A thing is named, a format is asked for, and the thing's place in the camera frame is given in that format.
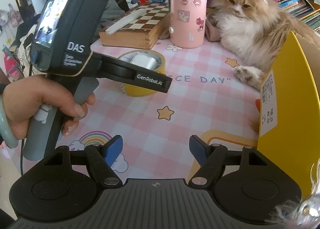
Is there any yellow tape roll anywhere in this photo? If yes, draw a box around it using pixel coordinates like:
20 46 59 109
118 50 168 97

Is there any pink checkered tablecloth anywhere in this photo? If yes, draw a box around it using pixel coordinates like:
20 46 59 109
10 38 266 182

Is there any pink sticker cylinder container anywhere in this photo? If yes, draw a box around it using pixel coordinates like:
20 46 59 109
169 0 207 49

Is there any person's left hand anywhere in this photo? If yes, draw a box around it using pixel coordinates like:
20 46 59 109
2 76 95 140

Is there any orange white fluffy cat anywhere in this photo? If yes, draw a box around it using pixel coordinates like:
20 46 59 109
211 0 319 90

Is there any yellow cardboard box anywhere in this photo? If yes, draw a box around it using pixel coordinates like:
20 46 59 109
258 32 319 197

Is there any small white box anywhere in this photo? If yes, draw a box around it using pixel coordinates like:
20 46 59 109
128 51 157 70

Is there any wooden chess board box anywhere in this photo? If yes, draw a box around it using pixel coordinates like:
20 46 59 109
99 3 170 49

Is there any grey cloth pile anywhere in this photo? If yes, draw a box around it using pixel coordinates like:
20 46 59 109
95 0 125 35

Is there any jade green bangle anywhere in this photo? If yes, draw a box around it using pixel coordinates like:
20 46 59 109
0 96 19 148

